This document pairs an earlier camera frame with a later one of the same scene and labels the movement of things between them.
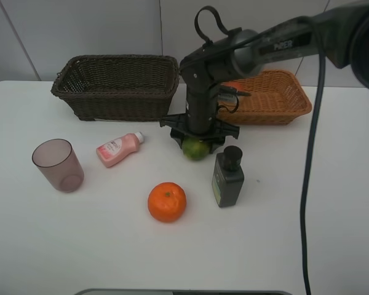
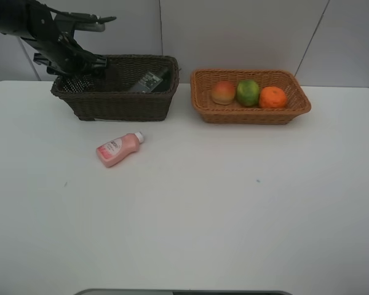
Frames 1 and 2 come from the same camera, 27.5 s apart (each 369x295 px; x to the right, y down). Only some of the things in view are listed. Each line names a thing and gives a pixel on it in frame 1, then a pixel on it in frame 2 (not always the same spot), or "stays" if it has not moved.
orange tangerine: [166, 202] → [272, 98]
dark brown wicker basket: [119, 87] stays
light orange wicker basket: [277, 98] stays
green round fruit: [195, 149] → [248, 93]
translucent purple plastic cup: [57, 160] → [78, 83]
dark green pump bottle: [228, 180] → [157, 80]
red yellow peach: [234, 84] → [223, 92]
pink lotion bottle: [111, 152] stays
